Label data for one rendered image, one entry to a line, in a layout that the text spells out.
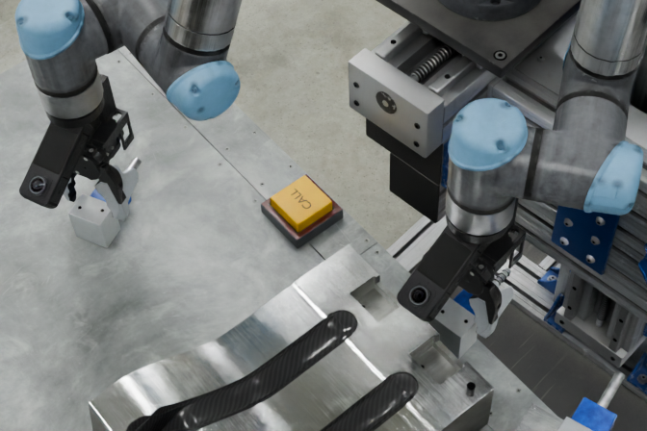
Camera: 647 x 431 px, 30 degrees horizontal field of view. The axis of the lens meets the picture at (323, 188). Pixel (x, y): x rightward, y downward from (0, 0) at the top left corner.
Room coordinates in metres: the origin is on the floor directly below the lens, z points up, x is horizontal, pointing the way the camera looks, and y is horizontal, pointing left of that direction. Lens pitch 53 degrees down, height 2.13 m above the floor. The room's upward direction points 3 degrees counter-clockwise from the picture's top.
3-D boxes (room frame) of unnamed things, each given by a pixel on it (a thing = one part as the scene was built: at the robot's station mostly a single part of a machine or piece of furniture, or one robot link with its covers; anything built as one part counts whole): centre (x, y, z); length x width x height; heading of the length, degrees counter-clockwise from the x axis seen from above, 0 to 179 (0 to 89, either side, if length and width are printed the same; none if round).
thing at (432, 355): (0.68, -0.12, 0.87); 0.05 x 0.05 x 0.04; 36
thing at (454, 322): (0.79, -0.18, 0.83); 0.13 x 0.05 x 0.05; 135
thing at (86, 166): (0.98, 0.29, 0.99); 0.09 x 0.08 x 0.12; 152
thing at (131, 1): (1.01, 0.20, 1.14); 0.11 x 0.11 x 0.08; 33
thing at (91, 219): (0.99, 0.28, 0.83); 0.13 x 0.05 x 0.05; 152
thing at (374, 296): (0.77, -0.06, 0.87); 0.05 x 0.05 x 0.04; 36
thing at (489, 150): (0.77, -0.17, 1.14); 0.09 x 0.08 x 0.11; 73
